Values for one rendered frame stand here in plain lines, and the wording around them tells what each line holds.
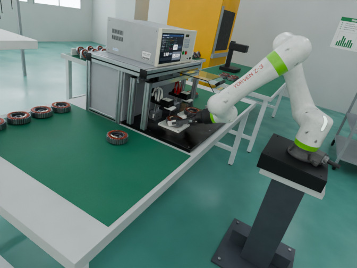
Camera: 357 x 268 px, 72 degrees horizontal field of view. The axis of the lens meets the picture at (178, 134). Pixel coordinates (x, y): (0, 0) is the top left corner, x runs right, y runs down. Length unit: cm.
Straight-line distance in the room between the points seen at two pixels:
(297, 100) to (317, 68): 515
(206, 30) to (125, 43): 370
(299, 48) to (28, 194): 121
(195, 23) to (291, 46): 415
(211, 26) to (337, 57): 294
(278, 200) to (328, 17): 545
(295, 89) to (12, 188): 137
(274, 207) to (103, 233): 104
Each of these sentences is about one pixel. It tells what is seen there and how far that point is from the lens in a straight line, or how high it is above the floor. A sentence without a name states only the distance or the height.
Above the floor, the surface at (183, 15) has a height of 137.
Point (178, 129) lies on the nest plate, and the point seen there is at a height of 78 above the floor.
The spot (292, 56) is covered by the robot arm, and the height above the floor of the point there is 132.
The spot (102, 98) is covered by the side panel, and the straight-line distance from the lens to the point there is 160.
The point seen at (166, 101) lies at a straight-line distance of 152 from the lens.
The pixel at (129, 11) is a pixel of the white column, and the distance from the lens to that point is 553.
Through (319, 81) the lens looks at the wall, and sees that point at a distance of 667.
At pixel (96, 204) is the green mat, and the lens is 97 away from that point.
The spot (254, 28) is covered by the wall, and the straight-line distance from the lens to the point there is 679.
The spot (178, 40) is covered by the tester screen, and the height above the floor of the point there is 126.
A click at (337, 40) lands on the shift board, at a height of 144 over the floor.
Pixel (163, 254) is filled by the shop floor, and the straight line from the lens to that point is 179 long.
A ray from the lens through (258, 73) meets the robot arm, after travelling 123.
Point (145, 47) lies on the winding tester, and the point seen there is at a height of 120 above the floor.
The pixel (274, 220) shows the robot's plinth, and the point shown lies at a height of 41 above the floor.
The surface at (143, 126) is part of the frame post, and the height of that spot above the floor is 79.
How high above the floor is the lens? 141
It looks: 26 degrees down
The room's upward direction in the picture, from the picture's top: 11 degrees clockwise
